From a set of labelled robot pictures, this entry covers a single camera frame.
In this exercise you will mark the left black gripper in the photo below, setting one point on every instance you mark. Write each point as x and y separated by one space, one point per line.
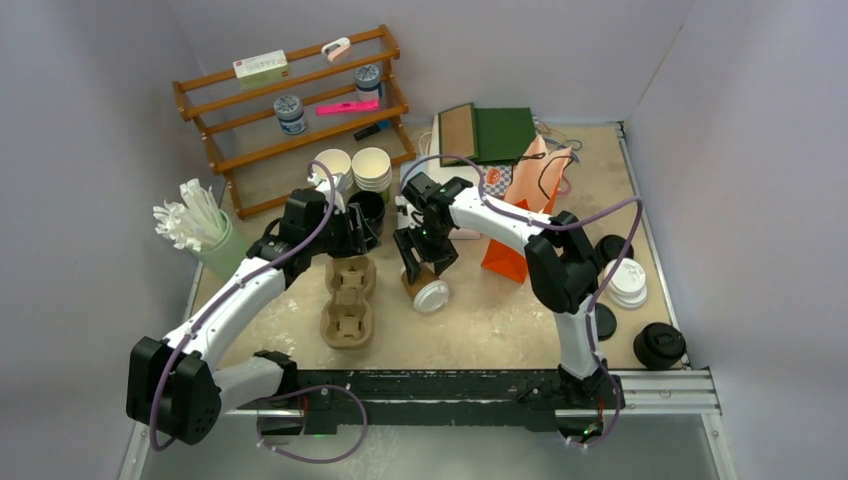
356 234

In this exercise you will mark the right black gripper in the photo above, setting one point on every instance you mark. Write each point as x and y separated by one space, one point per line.
408 239

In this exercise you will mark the white cup lid picked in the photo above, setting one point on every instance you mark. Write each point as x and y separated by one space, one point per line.
431 297

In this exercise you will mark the orange paper bag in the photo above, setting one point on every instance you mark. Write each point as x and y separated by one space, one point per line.
535 185

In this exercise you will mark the brown paper cup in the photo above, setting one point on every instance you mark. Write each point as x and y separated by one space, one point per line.
425 277

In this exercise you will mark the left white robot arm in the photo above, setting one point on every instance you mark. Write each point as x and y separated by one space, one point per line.
225 318

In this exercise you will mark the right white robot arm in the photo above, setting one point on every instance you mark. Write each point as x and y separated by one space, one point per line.
563 266

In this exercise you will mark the black paper cup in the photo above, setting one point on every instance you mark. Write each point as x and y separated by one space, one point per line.
372 208

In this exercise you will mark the right white cup stack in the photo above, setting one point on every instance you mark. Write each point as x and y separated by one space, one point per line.
372 171

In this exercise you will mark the white cup stack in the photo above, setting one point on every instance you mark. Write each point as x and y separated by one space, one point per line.
372 171
338 162

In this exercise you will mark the pulp cup carrier tray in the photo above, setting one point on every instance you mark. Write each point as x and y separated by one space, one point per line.
347 319

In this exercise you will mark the left white cup stack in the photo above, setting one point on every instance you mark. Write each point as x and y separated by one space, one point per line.
338 162

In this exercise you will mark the blue checkered paper bag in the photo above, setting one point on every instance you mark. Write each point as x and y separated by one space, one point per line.
497 180

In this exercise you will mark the black blue marker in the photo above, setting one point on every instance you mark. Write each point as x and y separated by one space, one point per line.
371 130

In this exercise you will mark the green paper bag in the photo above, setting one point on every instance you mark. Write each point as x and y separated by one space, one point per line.
485 135

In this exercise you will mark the pink marker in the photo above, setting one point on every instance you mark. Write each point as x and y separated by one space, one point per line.
348 108

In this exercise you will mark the blue white jar left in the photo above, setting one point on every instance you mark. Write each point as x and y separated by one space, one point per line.
289 111

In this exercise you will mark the blue white jar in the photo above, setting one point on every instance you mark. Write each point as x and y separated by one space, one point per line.
289 111
368 83

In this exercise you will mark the green straw holder cup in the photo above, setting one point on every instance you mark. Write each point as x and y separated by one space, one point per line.
224 258

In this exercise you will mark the blue white jar right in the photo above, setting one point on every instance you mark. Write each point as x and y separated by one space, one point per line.
368 83

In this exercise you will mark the black cup lid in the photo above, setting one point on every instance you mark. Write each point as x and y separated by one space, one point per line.
606 322
609 247

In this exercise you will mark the white pink clip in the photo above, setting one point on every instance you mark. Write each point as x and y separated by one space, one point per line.
337 51

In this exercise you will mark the white cup lid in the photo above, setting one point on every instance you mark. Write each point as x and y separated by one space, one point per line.
627 286

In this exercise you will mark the white green box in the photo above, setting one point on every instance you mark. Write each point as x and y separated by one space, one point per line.
261 70

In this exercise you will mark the black lid stack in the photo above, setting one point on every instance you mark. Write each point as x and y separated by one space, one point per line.
659 346

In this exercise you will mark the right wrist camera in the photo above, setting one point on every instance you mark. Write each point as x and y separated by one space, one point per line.
406 214

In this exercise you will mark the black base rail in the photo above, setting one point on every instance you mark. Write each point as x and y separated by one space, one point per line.
537 400

